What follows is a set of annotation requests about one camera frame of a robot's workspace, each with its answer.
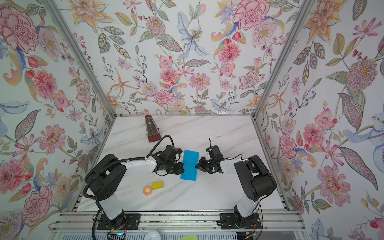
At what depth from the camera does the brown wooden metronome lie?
969mm

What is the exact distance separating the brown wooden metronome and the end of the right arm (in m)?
0.36

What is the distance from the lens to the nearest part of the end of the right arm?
29.0 inches
